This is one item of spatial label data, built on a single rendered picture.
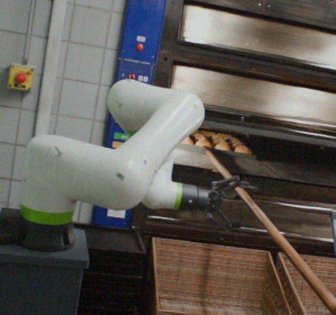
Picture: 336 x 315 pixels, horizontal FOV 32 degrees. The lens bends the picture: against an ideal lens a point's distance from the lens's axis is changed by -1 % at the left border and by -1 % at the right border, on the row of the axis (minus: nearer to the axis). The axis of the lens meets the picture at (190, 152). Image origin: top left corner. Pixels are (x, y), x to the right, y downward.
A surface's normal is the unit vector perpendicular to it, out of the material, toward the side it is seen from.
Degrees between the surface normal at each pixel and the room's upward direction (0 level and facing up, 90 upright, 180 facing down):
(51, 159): 84
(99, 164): 51
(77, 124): 90
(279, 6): 90
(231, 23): 69
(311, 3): 90
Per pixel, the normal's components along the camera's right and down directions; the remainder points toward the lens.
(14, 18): 0.16, 0.21
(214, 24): 0.22, -0.15
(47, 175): -0.30, 0.23
